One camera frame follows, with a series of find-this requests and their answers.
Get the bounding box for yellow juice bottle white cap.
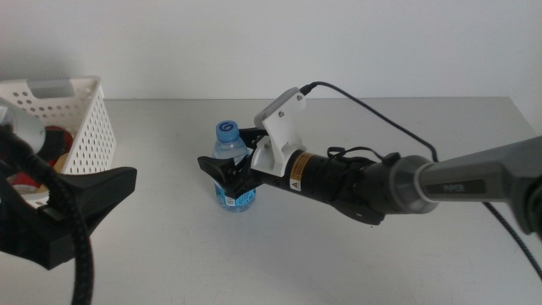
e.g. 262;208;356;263
8;152;69;202

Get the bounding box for clear water bottle blue cap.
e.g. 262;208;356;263
210;120;257;214

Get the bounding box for white perforated plastic basket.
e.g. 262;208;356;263
0;75;117;208

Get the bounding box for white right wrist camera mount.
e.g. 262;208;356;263
253;86;307;177

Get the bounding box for black braided left camera cable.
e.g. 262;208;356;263
0;129;94;305

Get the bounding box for thin black right arm wire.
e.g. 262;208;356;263
326;146;401;170

